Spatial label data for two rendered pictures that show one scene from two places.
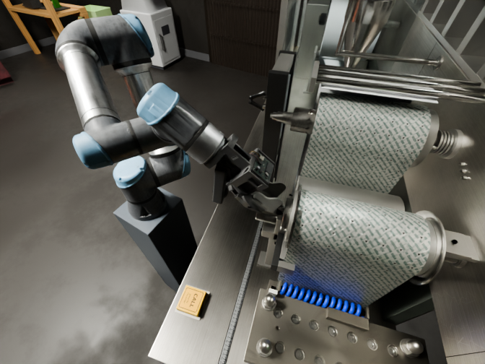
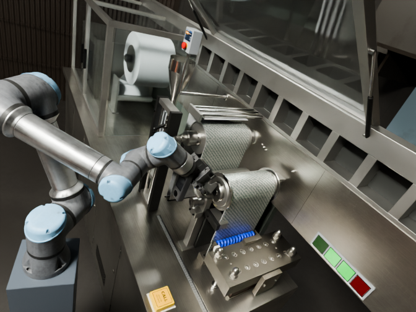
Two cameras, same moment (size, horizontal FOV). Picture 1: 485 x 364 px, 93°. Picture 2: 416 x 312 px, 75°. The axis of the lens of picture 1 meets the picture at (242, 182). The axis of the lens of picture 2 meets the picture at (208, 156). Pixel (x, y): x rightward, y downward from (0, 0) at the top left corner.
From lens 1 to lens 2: 67 cm
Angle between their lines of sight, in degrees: 46
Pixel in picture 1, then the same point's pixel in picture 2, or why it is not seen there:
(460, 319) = (289, 205)
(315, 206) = (233, 179)
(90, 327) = not seen: outside the picture
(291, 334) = (238, 261)
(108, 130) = (126, 169)
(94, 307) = not seen: outside the picture
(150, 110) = (169, 148)
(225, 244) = (150, 251)
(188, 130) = (183, 155)
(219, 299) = (176, 286)
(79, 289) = not seen: outside the picture
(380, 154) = (234, 147)
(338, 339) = (254, 251)
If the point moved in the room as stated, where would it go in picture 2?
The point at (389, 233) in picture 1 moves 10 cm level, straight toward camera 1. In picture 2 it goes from (261, 179) to (264, 195)
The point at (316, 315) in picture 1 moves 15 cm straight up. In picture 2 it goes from (240, 247) to (253, 222)
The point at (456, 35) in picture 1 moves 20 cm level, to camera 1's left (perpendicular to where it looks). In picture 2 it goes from (226, 82) to (202, 83)
